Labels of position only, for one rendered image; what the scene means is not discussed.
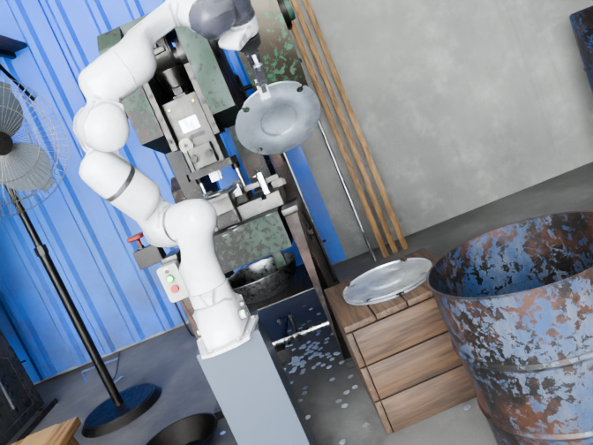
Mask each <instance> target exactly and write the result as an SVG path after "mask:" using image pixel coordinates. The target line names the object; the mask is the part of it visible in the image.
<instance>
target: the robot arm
mask: <svg viewBox="0 0 593 445"><path fill-rule="evenodd" d="M176 26H186V27H188V28H189V29H191V30H192V31H193V32H196V33H198V34H200V35H201V36H203V37H204V38H207V39H209V40H215V39H218V38H220V40H219V42H218V43H219V46H220V48H221V49H229V50H238V51H240V52H243V53H244V55H245V57H246V60H247V62H248V63H249V66H250V68H251V73H252V74H253V77H254V78H255V86H256V87H257V89H258V90H259V94H260V97H261V100H262V101H265V100H267V99H269V98H271V95H270V93H269V90H268V86H267V82H266V76H265V73H264V70H263V64H262V63H261V60H260V54H259V51H258V50H257V48H258V47H259V45H260V43H261V39H260V35H259V22H258V19H257V16H256V12H255V10H254V9H253V7H252V5H251V0H166V1H165V2H164V3H163V4H162V5H161V6H159V7H158V8H157V9H155V10H154V11H153V12H151V13H150V14H149V15H148V16H146V17H145V18H144V19H142V20H141V21H140V22H139V23H138V24H137V25H136V26H134V27H133V28H132V29H130V30H129V31H128V32H127V34H126V35H125V37H124V38H123V39H122V40H121V41H120V42H119V43H118V44H116V45H115V46H113V47H112V48H110V49H109V50H107V51H106V52H104V53H103V54H102V55H100V56H99V57H97V58H96V59H95V60H94V61H93V62H92V63H91V64H90V65H88V66H87V67H86V68H85V69H83V70H82V71H81V73H80V75H79V88H80V90H81V91H82V93H83V95H84V96H85V97H86V106H85V107H83V108H81V109H80V110H79V112H78V113H77V115H76V116H75V117H74V120H73V131H74V132H75V134H76V136H77V138H78V140H79V143H80V145H81V146H82V147H83V149H84V151H85V152H86V155H85V157H84V159H83V160H82V162H81V164H80V168H79V175H80V177H81V179H82V180H83V181H84V182H85V183H86V184H87V185H88V186H89V187H90V188H91V189H93V190H94V191H95V192H96V193H97V194H99V195H100V196H101V197H103V198H104V199H105V200H106V201H108V202H109V203H110V204H112V205H113V206H115V207H117V208H118V209H120V210H121V211H123V212H124V213H125V214H127V215H128V216H129V217H131V218H132V219H134V220H135V221H136V222H137V223H138V224H139V226H140V228H141V229H142V230H143V234H144V236H145V238H146V241H147V242H148V243H149V244H150V245H153V246H156V247H173V246H177V245H178V246H179V248H180V251H181V263H180V266H179V273H180V275H181V276H182V278H183V281H184V284H185V286H186V289H187V290H188V292H189V294H190V296H189V299H190V301H191V304H192V306H193V309H194V314H193V318H194V320H195V321H196V323H197V325H198V328H199V331H197V332H198V335H199V336H200V335H201V336H202V337H201V338H199V340H198V341H197V344H198V347H199V351H200V355H201V357H202V359H204V358H211V357H214V356H217V355H219V354H222V353H223V352H225V351H229V350H231V349H234V348H236V347H237V346H239V345H241V344H242V343H245V342H246V341H248V340H250V339H251V335H252V333H253V330H254V329H255V327H256V324H257V322H258V319H259V316H258V315H251V314H250V312H249V310H248V307H247V305H246V303H245V302H244V299H243V297H242V295H241V294H237V293H235V292H234V291H233V290H232V287H231V285H230V283H229V279H228V278H226V276H225V275H224V273H223V270H222V268H221V264H220V262H219V260H218V257H217V255H216V253H215V246H214V230H215V226H216V224H217V214H216V210H215V208H214V206H213V205H212V204H211V203H210V202H209V201H208V200H202V199H190V200H184V201H182V202H179V203H177V204H170V203H168V202H167V201H166V200H165V199H164V198H163V197H162V196H161V194H160V187H159V186H158V184H157V183H155V182H154V181H153V180H152V179H151V178H150V177H148V176H147V175H145V174H144V173H143V172H142V171H140V170H139V169H137V168H136V167H135V166H133V165H132V164H131V163H129V162H128V161H127V160H125V159H124V158H123V157H122V156H121V155H120V154H119V152H118V149H119V148H121V147H123V146H124V145H125V143H126V141H127V140H128V139H129V136H130V126H129V123H128V119H127V116H126V113H125V109H124V105H123V104H121V102H122V100H123V99H124V98H126V97H127V96H129V95H130V94H132V93H134V92H136V91H137V89H138V88H140V87H142V86H143V85H145V84H146V83H147V82H148V81H149V80H150V79H152V78H153V76H154V73H155V70H156V67H157V63H156V57H155V54H154V45H155V43H156V42H158V41H159V40H160V39H161V38H162V37H163V36H165V35H166V34H167V33H169V32H170V31H171V30H172V29H174V28H175V27H176Z"/></svg>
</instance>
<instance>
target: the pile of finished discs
mask: <svg viewBox="0 0 593 445"><path fill-rule="evenodd" d="M431 267H432V263H431V262H430V261H429V260H427V259H426V258H407V260H405V261H403V260H402V261H401V260H396V261H392V262H389V263H387V264H384V265H381V266H379V267H376V268H374V269H371V270H369V271H367V272H365V273H364V274H362V275H360V276H359V277H357V278H356V279H354V280H353V281H352V282H351V283H350V286H349V287H347V286H346V288H345V289H344V291H343V293H342V295H343V297H344V299H345V300H346V302H347V303H349V304H351V305H371V304H376V303H379V302H383V301H387V300H389V299H392V298H396V297H399V295H396V294H397V293H399V292H402V294H404V293H407V292H409V291H410V290H413V289H415V288H416V287H417V286H419V285H420V284H422V283H423V282H424V281H426V276H427V273H428V271H429V270H430V268H431Z"/></svg>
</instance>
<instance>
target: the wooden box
mask: <svg viewBox="0 0 593 445"><path fill-rule="evenodd" d="M407 258H426V259H427V260H429V261H430V262H431V263H432V265H433V264H434V263H435V262H436V261H437V260H438V259H439V258H440V257H439V256H437V255H436V254H434V253H432V252H430V251H428V250H426V249H425V248H421V249H418V250H416V251H414V252H412V253H409V254H406V255H404V256H402V257H400V259H396V260H401V261H402V260H403V261H405V260H407ZM396 260H392V261H396ZM392 261H390V262H392ZM363 274H364V273H363ZM361 275H362V274H361ZM357 277H359V275H357V276H355V277H353V278H350V279H349V280H347V281H344V282H342V283H338V284H336V285H335V286H332V287H330V288H328V289H325V290H324V292H325V293H326V295H327V300H328V303H329V305H330V307H331V309H332V311H333V314H334V317H335V319H336V321H337V323H338V326H339V328H340V331H341V332H342V336H343V338H344V341H345V343H346V344H347V347H348V349H349V353H350V355H351V357H352V359H353V362H354V364H355V366H356V369H357V371H358V374H359V376H360V378H361V380H362V383H363V384H364V387H365V389H366V391H367V393H368V395H369V397H370V399H371V400H372V404H373V406H374V408H375V410H376V412H377V413H378V415H379V418H380V420H381V422H382V424H383V427H384V428H385V430H386V432H387V434H392V433H393V430H394V432H397V431H400V430H402V429H403V428H405V427H408V426H411V425H414V424H416V423H417V422H419V421H422V420H424V419H428V418H429V417H431V416H433V415H436V414H438V413H440V412H443V411H445V410H447V409H450V408H452V407H454V406H456V405H458V404H461V403H464V402H466V401H468V400H470V399H472V398H474V397H476V396H477V395H476V392H475V390H474V389H473V386H472V384H471V382H470V379H469V376H468V374H467V372H466V370H465V367H464V365H463V363H462V360H461V358H460V356H459V355H458V354H457V353H456V352H455V350H454V348H453V345H452V341H451V338H452V337H451V335H450V333H449V331H448V328H447V325H446V323H445V321H444V319H443V316H442V314H441V312H440V309H439V307H438V304H437V302H436V300H435V298H434V296H433V294H432V290H431V289H430V288H429V287H428V285H427V282H426V281H424V282H423V283H422V284H420V285H419V286H417V287H416V288H415V289H413V290H410V291H409V292H407V293H404V294H402V292H399V293H397V294H396V295H399V297H396V298H392V299H389V300H387V301H383V302H379V303H376V304H371V305H351V304H349V303H347V302H346V300H345V299H344V297H343V295H342V293H343V291H344V289H345V288H346V286H347V287H349V286H350V283H351V282H352V281H353V280H354V279H356V278H357ZM370 376H371V377H372V378H371V377H370ZM372 382H373V383H372ZM373 384H374V385H373ZM374 386H375V388H376V389H375V388H374ZM376 390H377V391H376ZM377 392H378V394H377ZM379 398H380V400H379ZM381 403H382V404H381ZM382 405H383V406H382ZM383 407H384V409H385V410H384V409H383ZM387 418H388V419H389V421H388V419H387ZM389 422H390V423H389ZM390 424H391V426H390ZM392 428H393V430H392Z"/></svg>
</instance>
